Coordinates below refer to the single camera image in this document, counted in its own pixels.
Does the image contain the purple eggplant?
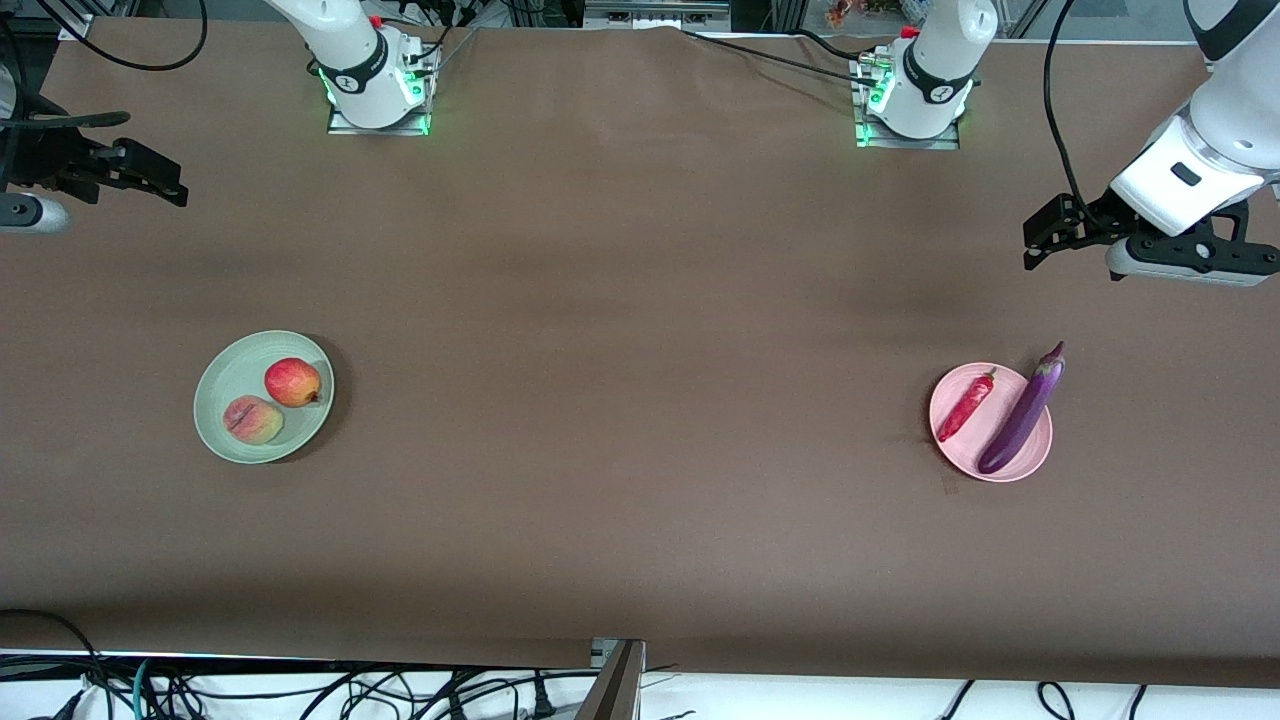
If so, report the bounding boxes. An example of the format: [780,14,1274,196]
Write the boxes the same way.
[977,341,1067,476]

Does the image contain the red chili pepper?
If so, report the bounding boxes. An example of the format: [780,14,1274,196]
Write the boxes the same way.
[937,367,998,444]

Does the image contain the red apple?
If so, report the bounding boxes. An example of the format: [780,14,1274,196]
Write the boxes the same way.
[264,357,323,409]

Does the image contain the yellow pink peach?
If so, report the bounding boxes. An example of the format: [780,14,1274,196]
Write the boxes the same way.
[223,395,285,445]

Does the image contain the pink plate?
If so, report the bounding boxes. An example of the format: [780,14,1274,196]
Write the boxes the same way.
[928,361,1053,483]

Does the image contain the light green plate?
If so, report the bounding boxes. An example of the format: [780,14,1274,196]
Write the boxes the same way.
[193,330,335,465]

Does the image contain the orange red small objects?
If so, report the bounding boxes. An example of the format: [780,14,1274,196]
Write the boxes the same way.
[825,0,931,26]

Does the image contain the grey metal bar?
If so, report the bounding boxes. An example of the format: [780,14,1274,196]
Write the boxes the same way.
[583,0,731,29]

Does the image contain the brown table cloth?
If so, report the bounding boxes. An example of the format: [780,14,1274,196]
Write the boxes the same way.
[0,15,1280,691]

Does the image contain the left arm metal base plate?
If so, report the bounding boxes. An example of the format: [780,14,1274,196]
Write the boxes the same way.
[855,55,961,151]

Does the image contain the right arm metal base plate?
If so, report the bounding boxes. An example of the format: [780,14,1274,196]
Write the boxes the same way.
[327,40,433,136]

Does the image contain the short black table cable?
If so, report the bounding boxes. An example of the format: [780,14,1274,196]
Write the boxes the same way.
[790,28,866,61]

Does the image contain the long black table cable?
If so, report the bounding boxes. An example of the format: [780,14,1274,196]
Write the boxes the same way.
[685,30,881,86]

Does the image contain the black looped floor cable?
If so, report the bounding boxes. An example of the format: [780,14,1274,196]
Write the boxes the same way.
[0,608,106,720]

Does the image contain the aluminium frame post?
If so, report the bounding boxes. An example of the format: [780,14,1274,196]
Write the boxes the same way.
[575,638,647,720]

